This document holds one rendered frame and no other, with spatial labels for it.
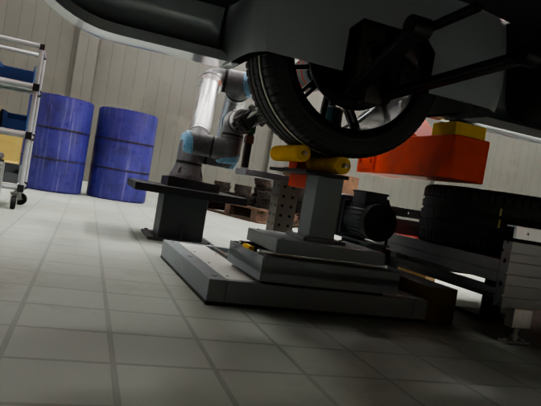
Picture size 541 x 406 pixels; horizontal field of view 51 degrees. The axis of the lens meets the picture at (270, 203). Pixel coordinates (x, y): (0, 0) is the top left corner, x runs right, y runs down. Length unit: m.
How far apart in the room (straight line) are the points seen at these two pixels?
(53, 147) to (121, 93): 4.04
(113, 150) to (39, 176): 0.73
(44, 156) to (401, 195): 7.23
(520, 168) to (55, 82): 9.04
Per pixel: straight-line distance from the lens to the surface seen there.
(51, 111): 5.72
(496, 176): 12.37
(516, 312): 2.07
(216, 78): 2.71
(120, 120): 5.85
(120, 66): 9.66
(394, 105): 2.09
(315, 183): 1.93
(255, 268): 1.79
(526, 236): 2.04
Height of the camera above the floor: 0.38
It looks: 1 degrees down
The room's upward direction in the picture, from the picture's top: 9 degrees clockwise
